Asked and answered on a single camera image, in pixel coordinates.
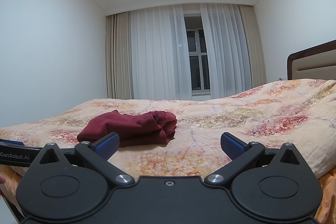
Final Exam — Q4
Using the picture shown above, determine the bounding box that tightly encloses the dark red knit sweater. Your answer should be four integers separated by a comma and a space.
77, 110, 177, 147

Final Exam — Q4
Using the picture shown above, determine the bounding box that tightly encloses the person left hand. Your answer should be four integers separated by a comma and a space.
0, 176, 6, 184

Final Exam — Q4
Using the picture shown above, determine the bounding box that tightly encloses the orange bed sheet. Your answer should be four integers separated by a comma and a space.
1, 165, 335, 223

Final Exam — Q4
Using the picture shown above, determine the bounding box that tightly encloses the floral peach quilt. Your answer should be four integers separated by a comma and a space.
1, 79, 335, 177

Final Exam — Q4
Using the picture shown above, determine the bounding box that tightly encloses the white sheer curtain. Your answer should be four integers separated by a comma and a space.
129, 4, 252, 100

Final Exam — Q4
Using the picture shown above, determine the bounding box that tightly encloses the beige drape right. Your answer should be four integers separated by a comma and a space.
238, 5, 266, 88

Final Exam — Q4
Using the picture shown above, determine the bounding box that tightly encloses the beige drape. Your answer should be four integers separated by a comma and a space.
238, 5, 266, 88
105, 12, 133, 100

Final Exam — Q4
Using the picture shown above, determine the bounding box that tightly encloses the beige drape left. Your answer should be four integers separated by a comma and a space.
105, 12, 133, 100

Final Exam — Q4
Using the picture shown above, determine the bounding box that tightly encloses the brown padded headboard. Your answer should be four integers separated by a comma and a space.
287, 40, 336, 80

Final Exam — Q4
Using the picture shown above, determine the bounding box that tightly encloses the window with white frame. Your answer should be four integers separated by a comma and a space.
184, 14, 211, 101

